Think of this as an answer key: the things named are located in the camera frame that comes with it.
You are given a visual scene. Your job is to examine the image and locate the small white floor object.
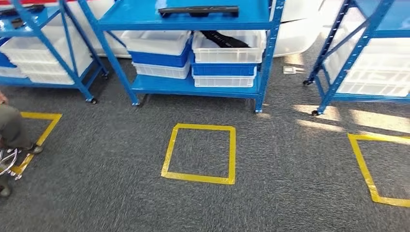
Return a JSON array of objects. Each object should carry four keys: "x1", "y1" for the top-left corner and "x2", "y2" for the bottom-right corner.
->
[{"x1": 282, "y1": 65, "x2": 305, "y2": 75}]

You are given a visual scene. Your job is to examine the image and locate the person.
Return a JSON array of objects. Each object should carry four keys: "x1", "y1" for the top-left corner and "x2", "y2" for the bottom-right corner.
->
[{"x1": 0, "y1": 91, "x2": 44, "y2": 198}]

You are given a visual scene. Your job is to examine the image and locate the blue steel shelf rack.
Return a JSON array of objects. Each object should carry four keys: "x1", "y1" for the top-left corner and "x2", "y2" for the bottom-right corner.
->
[
  {"x1": 302, "y1": 0, "x2": 410, "y2": 116},
  {"x1": 78, "y1": 0, "x2": 286, "y2": 113},
  {"x1": 0, "y1": 0, "x2": 110, "y2": 105}
]

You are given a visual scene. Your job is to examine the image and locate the black plastic panel part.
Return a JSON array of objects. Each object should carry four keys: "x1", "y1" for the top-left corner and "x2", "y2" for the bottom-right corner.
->
[
  {"x1": 0, "y1": 4, "x2": 45, "y2": 16},
  {"x1": 200, "y1": 30, "x2": 251, "y2": 49},
  {"x1": 158, "y1": 5, "x2": 240, "y2": 18}
]

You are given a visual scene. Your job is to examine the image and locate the black chrome swivel stool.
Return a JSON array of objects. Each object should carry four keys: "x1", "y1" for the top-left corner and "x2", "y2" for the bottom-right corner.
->
[{"x1": 0, "y1": 147, "x2": 23, "y2": 181}]

